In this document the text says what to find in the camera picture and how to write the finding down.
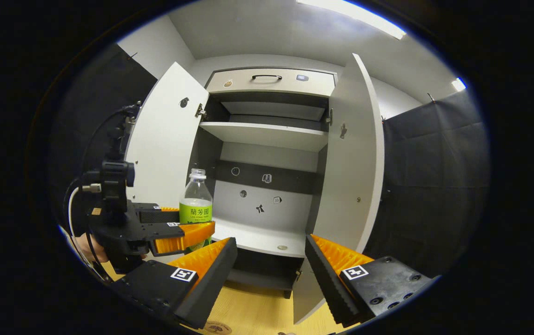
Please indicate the small ceiling light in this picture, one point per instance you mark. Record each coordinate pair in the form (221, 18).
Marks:
(458, 84)

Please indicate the long ceiling light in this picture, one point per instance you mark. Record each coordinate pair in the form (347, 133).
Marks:
(355, 14)

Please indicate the beige cabinet drawer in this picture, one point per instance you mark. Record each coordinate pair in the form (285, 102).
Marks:
(248, 86)

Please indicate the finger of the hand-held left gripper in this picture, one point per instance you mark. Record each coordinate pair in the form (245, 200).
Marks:
(178, 239)
(148, 214)

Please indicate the white cabinet shelf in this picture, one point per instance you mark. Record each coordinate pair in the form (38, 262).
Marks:
(267, 135)

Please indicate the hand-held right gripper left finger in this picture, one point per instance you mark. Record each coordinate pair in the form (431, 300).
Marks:
(206, 288)

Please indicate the green label clear bottle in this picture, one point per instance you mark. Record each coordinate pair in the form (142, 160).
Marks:
(196, 204)

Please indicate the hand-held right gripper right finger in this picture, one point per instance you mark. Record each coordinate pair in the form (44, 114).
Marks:
(330, 279)

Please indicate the metal door hinge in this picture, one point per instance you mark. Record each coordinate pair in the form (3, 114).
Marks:
(329, 116)
(200, 111)

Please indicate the white cabinet door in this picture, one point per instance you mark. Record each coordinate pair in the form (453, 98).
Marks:
(350, 177)
(164, 139)

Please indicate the black backdrop cloth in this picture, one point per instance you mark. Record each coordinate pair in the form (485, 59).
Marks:
(90, 102)
(434, 186)

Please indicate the white and grey cabinet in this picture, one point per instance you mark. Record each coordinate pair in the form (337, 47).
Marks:
(267, 186)

